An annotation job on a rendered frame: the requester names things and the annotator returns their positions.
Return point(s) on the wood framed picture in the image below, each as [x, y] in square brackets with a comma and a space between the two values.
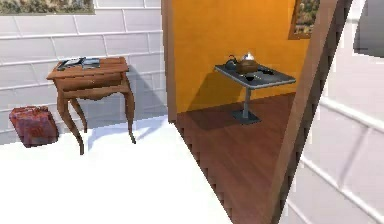
[305, 16]

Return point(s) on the red patterned cushion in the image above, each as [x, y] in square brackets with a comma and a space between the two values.
[33, 126]

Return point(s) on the grey book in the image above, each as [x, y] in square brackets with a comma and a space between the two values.
[70, 63]

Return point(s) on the framed landscape picture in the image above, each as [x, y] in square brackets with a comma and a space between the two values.
[46, 6]

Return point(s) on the black kettle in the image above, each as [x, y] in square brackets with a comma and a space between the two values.
[230, 63]

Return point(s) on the brown wooden side table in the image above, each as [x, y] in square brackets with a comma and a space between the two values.
[100, 75]

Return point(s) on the brown round pot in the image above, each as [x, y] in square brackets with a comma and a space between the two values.
[247, 65]

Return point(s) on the grey pedestal table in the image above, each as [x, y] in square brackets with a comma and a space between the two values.
[263, 79]

